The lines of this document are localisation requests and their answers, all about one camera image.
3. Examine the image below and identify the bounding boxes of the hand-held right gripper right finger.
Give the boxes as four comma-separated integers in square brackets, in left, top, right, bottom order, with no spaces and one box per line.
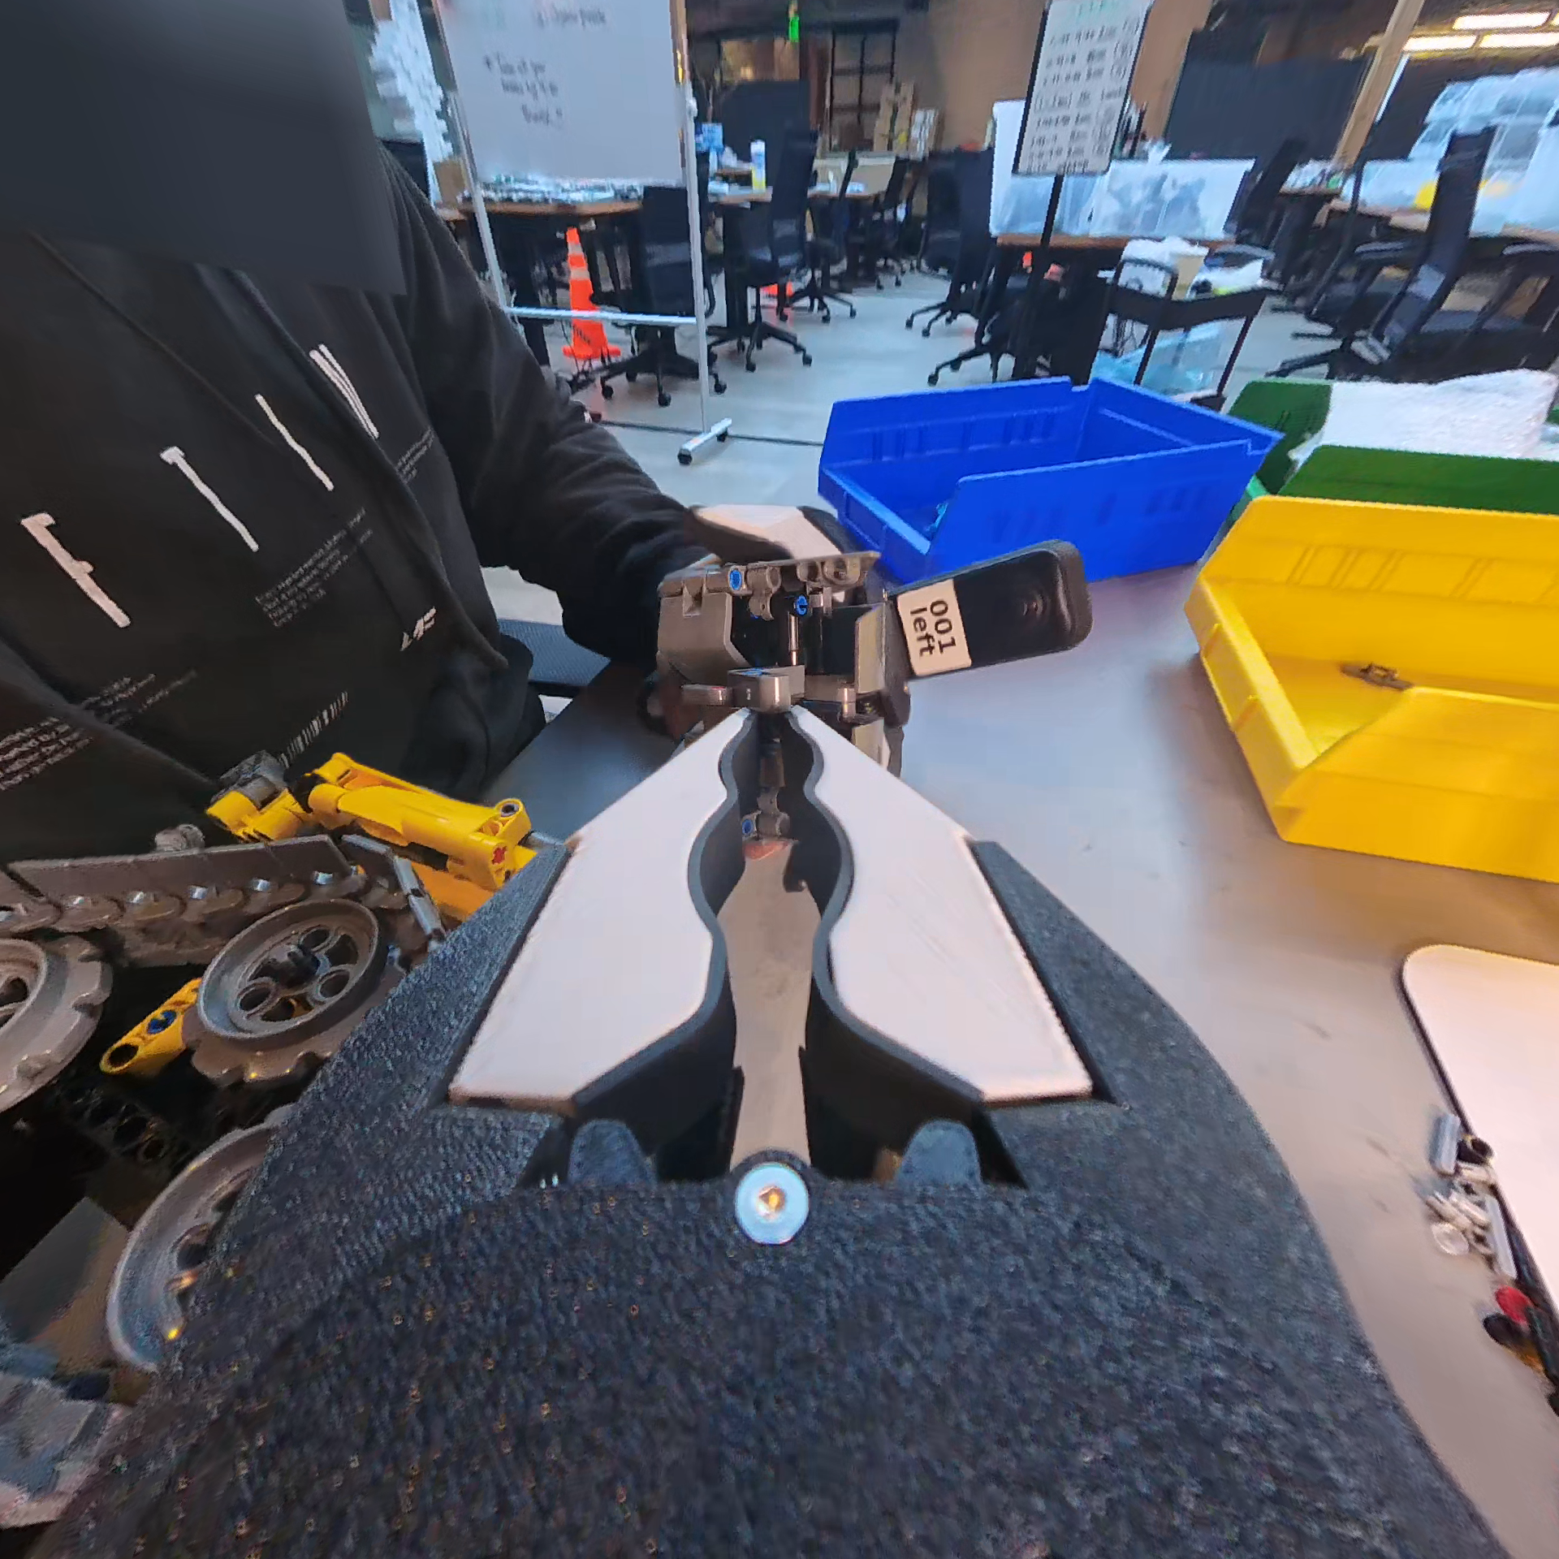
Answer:
[793,710,1093,1109]

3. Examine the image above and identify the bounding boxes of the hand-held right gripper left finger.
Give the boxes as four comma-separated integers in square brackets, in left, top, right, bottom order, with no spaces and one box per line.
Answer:
[447,710,750,1116]

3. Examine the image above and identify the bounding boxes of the yellow toy robot body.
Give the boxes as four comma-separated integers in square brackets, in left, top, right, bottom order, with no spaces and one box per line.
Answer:
[0,752,540,1372]

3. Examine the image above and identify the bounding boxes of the grey Lego engine assembly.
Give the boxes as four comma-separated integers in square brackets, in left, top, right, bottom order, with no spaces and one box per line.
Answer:
[655,548,915,782]

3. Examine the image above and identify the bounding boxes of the person's left forearm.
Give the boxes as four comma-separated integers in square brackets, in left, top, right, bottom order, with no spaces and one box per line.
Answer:
[451,403,720,665]

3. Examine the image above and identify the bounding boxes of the grey desk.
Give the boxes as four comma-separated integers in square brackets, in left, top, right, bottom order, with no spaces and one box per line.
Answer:
[481,554,1559,1559]

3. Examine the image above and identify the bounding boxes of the blue plastic bin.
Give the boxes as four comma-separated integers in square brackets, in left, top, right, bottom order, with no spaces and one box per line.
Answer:
[818,375,1282,585]

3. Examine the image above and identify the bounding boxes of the black utility cart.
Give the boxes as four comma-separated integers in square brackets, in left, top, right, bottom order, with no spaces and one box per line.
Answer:
[1097,249,1271,401]

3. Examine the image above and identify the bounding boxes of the yellow plastic bin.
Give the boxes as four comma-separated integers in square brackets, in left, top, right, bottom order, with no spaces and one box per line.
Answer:
[1184,494,1559,884]

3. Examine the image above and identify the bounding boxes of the pile of grey toy pieces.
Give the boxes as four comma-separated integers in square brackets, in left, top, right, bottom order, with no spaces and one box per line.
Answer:
[1418,1110,1518,1281]

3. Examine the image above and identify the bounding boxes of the printed sign board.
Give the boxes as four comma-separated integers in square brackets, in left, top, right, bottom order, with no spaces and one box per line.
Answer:
[1013,0,1154,379]

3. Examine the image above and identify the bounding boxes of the orange traffic cone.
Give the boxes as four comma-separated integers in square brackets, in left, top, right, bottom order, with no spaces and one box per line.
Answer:
[561,227,624,364]

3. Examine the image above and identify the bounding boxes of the white book stand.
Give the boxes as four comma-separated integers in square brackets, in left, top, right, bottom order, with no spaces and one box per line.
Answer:
[1401,943,1559,1305]

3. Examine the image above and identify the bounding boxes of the whiteboard on stand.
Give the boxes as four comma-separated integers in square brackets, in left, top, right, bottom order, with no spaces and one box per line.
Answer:
[432,0,735,468]

